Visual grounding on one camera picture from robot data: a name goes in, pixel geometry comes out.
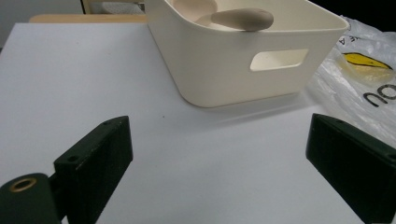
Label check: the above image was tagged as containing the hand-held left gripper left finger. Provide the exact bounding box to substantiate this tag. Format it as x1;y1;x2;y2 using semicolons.
53;115;134;224

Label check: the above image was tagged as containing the clear smiley plastic bag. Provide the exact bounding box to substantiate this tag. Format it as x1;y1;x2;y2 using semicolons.
306;15;396;148

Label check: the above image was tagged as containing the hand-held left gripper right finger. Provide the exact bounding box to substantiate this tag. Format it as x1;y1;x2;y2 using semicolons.
305;113;396;224

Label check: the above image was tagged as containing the beige spoon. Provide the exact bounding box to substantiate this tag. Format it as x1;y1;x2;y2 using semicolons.
171;0;275;32

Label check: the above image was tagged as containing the cream plastic basket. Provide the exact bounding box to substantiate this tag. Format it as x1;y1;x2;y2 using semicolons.
143;0;350;108

